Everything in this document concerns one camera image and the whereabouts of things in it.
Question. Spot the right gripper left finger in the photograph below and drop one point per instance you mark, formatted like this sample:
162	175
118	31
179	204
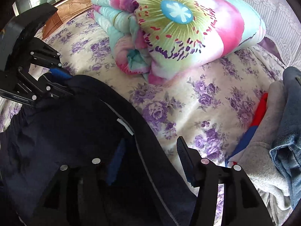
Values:
84	195

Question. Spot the folded red blue garment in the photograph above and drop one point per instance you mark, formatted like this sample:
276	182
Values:
246	138

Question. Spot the colourful floral folded quilt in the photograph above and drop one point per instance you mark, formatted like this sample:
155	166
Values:
160	39

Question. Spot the folded blue jeans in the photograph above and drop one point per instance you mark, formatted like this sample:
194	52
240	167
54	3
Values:
285	150

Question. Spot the dark navy pants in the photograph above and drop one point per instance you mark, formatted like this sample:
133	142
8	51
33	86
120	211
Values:
72	131

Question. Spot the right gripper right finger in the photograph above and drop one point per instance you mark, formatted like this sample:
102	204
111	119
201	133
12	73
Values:
242	203

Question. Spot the purple floral bed sheet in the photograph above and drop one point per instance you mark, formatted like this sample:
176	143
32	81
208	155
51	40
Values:
210	106

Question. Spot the folded grey garment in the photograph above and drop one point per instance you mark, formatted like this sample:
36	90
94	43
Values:
256	160

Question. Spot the white lace headboard cover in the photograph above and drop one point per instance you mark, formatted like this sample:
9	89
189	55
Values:
282	27

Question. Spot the brown wooden bedside furniture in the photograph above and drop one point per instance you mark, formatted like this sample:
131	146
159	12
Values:
66	12

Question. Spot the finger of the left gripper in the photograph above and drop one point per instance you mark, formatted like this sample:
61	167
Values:
60	73

